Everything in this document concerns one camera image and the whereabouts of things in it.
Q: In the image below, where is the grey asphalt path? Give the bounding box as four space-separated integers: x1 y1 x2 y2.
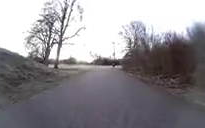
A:
0 65 205 128

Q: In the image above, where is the tall bare tree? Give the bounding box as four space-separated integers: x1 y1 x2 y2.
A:
43 0 87 70

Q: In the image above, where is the bare bushy tree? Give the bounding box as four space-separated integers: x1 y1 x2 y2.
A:
24 13 59 65

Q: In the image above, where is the row of bare bushes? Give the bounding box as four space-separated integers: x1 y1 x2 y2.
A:
118 18 205 89

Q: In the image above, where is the leaf-strewn grass verge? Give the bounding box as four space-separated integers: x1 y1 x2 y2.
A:
124 68 205 113

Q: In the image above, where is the grass verge with slope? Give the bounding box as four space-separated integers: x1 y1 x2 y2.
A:
0 45 88 113

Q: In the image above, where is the lamp post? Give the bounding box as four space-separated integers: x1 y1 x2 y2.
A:
111 41 117 61

